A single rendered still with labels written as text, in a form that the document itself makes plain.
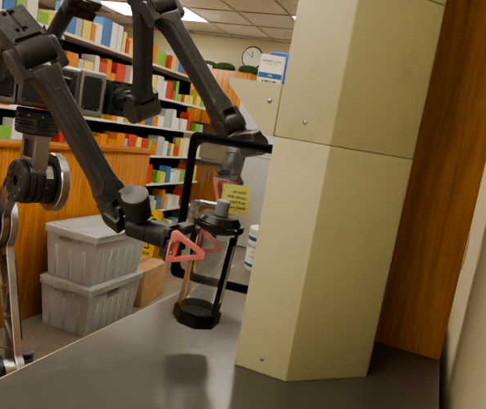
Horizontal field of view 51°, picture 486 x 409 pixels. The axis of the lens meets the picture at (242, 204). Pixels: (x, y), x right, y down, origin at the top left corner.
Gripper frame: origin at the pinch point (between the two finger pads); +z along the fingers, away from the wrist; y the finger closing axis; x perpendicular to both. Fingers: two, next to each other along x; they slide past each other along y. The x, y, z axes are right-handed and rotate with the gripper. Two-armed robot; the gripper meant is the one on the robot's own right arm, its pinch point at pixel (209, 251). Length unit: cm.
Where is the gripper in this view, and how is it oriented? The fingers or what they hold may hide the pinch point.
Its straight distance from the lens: 108.0
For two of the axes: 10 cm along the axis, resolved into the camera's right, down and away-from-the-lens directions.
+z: 9.1, 2.8, -3.0
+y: 3.3, -0.8, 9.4
